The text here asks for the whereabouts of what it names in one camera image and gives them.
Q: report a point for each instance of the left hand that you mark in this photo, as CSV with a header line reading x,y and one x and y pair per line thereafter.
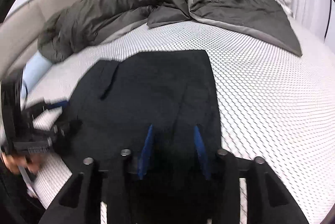
x,y
13,162

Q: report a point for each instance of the beige headboard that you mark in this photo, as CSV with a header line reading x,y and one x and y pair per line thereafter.
x,y
20,30

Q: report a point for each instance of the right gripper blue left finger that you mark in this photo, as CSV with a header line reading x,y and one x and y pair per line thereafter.
x,y
143,162

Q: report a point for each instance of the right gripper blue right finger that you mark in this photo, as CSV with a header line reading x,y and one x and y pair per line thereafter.
x,y
201,153

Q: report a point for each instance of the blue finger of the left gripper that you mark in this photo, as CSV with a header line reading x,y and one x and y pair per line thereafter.
x,y
60,104

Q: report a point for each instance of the white honeycomb mattress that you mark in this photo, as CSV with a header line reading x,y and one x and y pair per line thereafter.
x,y
272,103

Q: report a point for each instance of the grey duvet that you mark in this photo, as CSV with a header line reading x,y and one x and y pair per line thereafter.
x,y
90,22

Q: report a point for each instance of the black pants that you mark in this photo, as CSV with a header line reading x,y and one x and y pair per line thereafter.
x,y
117,103

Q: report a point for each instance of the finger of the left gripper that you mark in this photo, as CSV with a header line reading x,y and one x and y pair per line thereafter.
x,y
66,129

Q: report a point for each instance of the light blue pillow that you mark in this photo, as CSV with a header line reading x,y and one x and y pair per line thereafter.
x,y
33,71

